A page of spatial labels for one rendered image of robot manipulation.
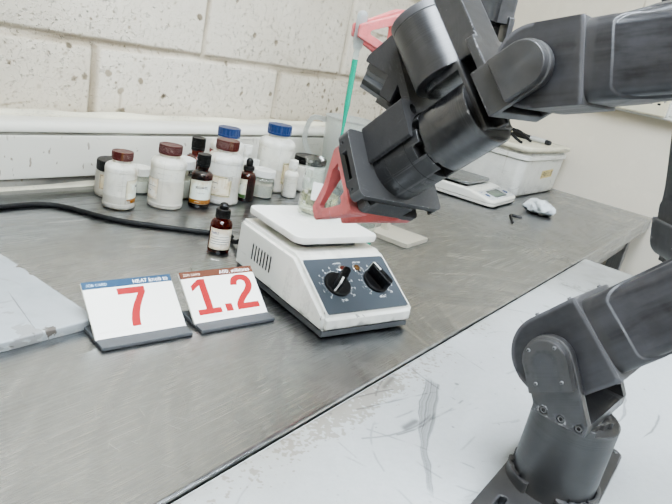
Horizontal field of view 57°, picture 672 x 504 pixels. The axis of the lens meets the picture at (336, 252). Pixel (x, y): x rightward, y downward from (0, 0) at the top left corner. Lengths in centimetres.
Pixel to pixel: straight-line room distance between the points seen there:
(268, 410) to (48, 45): 71
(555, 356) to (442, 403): 18
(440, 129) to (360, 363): 26
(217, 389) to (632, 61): 40
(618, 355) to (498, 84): 20
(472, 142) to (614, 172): 162
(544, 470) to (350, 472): 14
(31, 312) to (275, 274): 26
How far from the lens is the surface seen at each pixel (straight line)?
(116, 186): 96
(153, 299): 63
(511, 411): 63
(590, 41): 45
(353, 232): 74
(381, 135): 53
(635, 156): 208
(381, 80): 57
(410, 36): 52
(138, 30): 114
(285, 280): 69
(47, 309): 64
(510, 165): 176
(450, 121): 49
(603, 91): 44
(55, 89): 107
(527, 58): 44
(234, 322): 65
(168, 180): 99
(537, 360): 45
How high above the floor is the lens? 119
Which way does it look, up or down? 18 degrees down
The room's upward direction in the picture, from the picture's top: 12 degrees clockwise
